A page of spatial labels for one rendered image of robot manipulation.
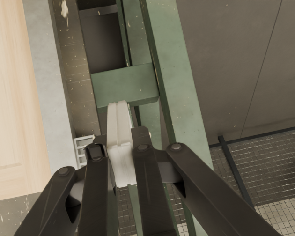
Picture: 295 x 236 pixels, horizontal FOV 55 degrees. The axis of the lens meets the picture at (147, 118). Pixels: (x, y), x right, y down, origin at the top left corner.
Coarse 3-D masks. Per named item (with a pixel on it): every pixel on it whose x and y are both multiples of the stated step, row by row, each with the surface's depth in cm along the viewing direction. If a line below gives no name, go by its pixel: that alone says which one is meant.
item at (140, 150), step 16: (144, 144) 16; (144, 160) 15; (144, 176) 14; (160, 176) 14; (144, 192) 13; (160, 192) 12; (144, 208) 12; (160, 208) 12; (144, 224) 11; (160, 224) 11
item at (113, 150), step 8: (112, 104) 22; (112, 112) 21; (112, 120) 19; (112, 128) 18; (112, 136) 17; (112, 144) 16; (112, 152) 16; (120, 152) 17; (112, 160) 17; (120, 160) 17; (112, 168) 17; (120, 168) 17; (120, 176) 17; (120, 184) 17
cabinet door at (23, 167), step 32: (0, 0) 58; (0, 32) 58; (0, 64) 57; (32, 64) 57; (0, 96) 56; (32, 96) 56; (0, 128) 56; (32, 128) 56; (0, 160) 55; (32, 160) 55; (0, 192) 54; (32, 192) 54
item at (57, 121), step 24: (24, 0) 56; (48, 0) 57; (48, 24) 56; (48, 48) 55; (48, 72) 55; (48, 96) 54; (48, 120) 54; (72, 120) 57; (48, 144) 53; (72, 144) 54
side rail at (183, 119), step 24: (144, 0) 58; (168, 0) 56; (144, 24) 66; (168, 24) 56; (168, 48) 55; (168, 72) 55; (168, 96) 54; (192, 96) 54; (168, 120) 58; (192, 120) 54; (192, 144) 53; (192, 216) 52
